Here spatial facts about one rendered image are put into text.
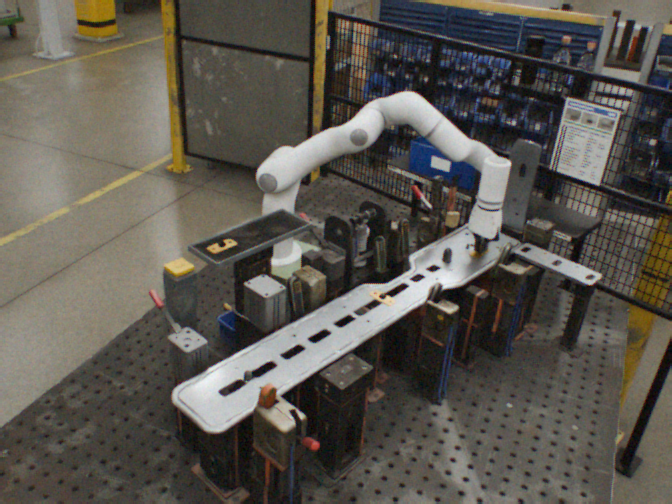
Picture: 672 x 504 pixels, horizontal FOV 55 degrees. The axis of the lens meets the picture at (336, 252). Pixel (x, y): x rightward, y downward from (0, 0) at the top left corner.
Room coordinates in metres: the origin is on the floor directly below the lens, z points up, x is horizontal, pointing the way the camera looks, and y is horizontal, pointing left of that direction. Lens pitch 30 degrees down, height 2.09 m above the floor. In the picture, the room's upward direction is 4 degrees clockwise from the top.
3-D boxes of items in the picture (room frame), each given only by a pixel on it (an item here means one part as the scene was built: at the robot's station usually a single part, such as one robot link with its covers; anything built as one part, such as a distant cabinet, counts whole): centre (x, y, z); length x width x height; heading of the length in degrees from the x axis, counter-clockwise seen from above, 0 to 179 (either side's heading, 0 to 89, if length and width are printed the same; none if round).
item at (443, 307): (1.55, -0.32, 0.87); 0.12 x 0.09 x 0.35; 49
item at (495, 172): (1.94, -0.50, 1.28); 0.09 x 0.08 x 0.13; 166
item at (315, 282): (1.60, 0.07, 0.89); 0.13 x 0.11 x 0.38; 49
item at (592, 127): (2.31, -0.90, 1.30); 0.23 x 0.02 x 0.31; 49
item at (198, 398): (1.60, -0.14, 1.00); 1.38 x 0.22 x 0.02; 139
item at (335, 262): (1.72, 0.02, 0.89); 0.13 x 0.11 x 0.38; 49
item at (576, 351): (1.83, -0.85, 0.84); 0.11 x 0.06 x 0.29; 49
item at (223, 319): (1.75, 0.32, 0.74); 0.11 x 0.10 x 0.09; 139
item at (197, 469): (1.14, 0.26, 0.84); 0.18 x 0.06 x 0.29; 49
